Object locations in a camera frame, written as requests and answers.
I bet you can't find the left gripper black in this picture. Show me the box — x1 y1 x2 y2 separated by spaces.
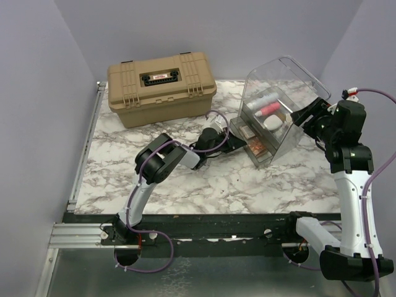
205 127 246 157

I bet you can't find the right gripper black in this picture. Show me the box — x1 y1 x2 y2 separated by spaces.
291 96 339 144

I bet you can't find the labelled compact box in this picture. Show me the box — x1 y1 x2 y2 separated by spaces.
240 126 255 139

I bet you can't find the orange eyeshadow palette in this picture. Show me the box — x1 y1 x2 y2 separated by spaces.
247 137 267 157

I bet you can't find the white egg-shaped sponge case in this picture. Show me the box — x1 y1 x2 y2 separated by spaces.
263 114 283 131

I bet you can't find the pink tube with white cap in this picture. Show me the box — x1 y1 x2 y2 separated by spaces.
254 102 281 117

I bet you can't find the clear acrylic makeup organizer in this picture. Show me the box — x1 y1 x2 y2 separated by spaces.
231 56 331 168

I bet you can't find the tan plastic toolbox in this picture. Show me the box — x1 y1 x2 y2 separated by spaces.
107 52 217 128

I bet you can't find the white spray bottle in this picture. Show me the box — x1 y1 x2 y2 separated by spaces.
246 93 278 110

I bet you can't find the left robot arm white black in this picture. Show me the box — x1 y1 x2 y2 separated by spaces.
113 127 247 244

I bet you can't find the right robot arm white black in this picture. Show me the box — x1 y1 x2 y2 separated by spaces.
284 97 394 282

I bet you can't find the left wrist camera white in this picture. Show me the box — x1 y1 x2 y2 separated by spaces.
206 116 228 133

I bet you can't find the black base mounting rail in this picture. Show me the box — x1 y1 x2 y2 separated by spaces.
62 212 314 262

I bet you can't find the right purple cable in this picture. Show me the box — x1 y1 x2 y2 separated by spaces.
283 88 396 297

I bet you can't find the aluminium frame rail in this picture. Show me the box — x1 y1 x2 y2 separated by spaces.
48 82 106 249

